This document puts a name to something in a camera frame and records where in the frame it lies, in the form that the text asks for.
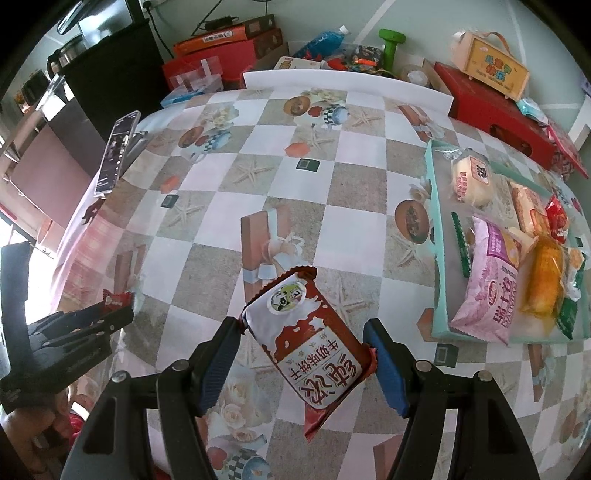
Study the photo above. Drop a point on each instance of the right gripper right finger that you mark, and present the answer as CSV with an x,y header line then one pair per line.
x,y
489,442

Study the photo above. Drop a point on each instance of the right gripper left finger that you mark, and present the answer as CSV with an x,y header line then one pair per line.
x,y
114,441

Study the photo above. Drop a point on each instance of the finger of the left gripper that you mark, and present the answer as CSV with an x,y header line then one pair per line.
x,y
65,328

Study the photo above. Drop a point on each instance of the small red candy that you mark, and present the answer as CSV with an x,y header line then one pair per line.
x,y
116,301

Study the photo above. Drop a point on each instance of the pink swiss roll packet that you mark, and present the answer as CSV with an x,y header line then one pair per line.
x,y
488,309

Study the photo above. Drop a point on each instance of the yellow cake clear packet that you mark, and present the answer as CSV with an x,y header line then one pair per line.
x,y
544,282

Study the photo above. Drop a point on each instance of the green white cracker packet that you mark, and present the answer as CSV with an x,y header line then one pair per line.
x,y
575,262

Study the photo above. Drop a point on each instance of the round cracker clear packet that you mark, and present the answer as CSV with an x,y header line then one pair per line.
x,y
465,236

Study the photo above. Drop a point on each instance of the red milk biscuit packet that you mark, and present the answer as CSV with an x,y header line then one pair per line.
x,y
310,345

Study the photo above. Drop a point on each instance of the red snack packet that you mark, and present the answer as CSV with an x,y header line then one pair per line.
x,y
559,222

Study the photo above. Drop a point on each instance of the orange bread packet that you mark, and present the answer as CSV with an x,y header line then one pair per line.
x,y
530,211

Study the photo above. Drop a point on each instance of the steamed bun clear packet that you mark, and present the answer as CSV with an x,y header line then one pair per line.
x,y
471,177

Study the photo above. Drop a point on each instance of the green snack packet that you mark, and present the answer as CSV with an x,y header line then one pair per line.
x,y
567,317

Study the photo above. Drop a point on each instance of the person left hand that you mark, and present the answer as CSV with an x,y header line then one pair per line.
x,y
33,438

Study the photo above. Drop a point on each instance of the teal shallow tray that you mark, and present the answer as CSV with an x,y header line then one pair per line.
x,y
450,283

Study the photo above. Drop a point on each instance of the smartphone on stand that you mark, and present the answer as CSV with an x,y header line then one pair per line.
x,y
114,154

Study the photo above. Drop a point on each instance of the black cabinet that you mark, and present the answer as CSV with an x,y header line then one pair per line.
x,y
120,74

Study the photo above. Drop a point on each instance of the steel kettle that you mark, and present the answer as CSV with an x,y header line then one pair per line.
x,y
65,55

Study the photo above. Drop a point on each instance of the clear plastic box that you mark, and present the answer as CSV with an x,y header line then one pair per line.
x,y
189,78

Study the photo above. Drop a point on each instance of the red patterned pouch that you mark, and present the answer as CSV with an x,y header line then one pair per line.
x,y
566,159

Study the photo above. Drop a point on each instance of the red gift box left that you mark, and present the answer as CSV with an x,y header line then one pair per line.
x,y
233,59

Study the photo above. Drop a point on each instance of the large red gift box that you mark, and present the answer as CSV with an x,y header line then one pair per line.
x,y
482,107

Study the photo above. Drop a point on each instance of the blue wipes packet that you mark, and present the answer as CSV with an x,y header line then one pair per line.
x,y
530,109

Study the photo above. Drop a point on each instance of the card game box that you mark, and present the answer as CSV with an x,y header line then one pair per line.
x,y
294,63

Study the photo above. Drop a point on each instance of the orange flat box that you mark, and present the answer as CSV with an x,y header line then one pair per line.
x,y
235,33

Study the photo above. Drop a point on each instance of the yellow wooden carry box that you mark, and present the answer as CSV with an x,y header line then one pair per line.
x,y
487,57

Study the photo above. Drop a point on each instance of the blue drink bottle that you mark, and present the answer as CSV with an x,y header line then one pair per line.
x,y
323,45

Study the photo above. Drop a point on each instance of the pile of small toys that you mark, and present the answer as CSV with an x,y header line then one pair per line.
x,y
357,58

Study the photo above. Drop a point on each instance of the green dumbbell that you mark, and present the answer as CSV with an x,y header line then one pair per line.
x,y
392,39

